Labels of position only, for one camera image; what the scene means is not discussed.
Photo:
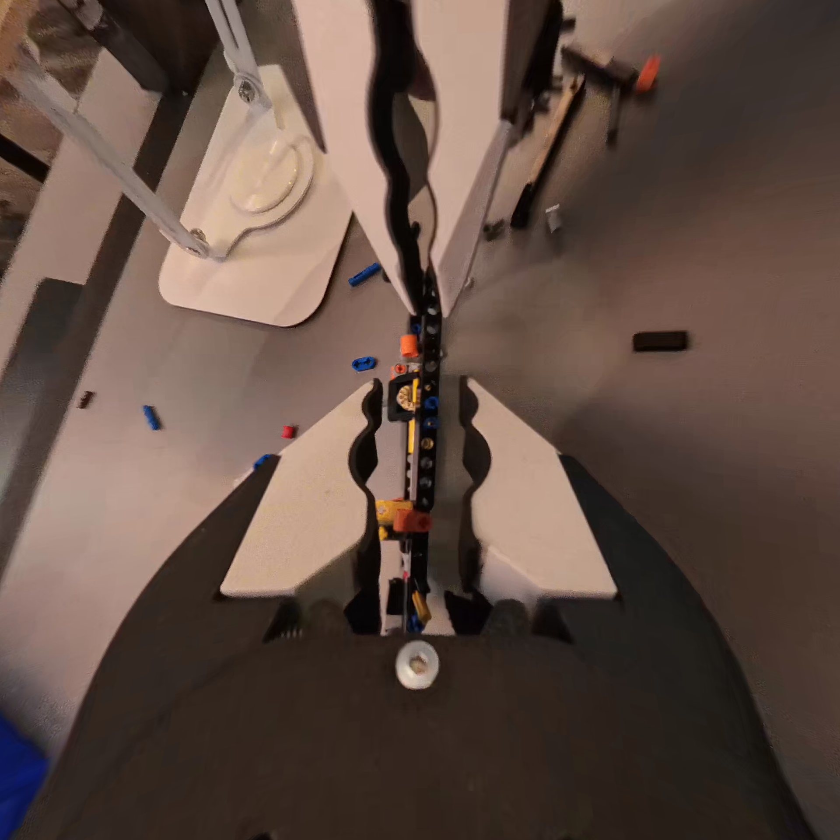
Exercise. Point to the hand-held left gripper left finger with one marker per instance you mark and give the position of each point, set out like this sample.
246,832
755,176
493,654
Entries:
295,525

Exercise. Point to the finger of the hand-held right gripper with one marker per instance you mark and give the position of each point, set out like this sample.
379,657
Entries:
341,98
472,98

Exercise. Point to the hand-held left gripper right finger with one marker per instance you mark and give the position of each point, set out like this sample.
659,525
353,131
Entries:
531,525

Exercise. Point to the lego vehicle chassis assembly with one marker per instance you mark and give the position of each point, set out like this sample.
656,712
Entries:
430,420

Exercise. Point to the black short lego beam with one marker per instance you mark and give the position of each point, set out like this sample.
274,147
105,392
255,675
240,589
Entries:
659,340

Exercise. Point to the small black lego piece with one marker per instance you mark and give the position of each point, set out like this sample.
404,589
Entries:
493,228

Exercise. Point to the black and orange lego piece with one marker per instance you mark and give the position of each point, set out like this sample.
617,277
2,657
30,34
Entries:
610,69

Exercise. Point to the light grey lego connector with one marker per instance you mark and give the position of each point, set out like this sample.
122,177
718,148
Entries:
553,218

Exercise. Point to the blue small lego liftarm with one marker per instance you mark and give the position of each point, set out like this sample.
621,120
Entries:
363,363

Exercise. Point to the blue long lego pin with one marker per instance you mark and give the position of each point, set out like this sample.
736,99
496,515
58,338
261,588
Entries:
364,274

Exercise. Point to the blue short lego pin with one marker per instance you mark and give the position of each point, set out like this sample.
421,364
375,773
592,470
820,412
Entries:
151,417

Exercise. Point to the bright blue object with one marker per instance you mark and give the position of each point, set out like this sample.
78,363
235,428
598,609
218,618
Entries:
19,781

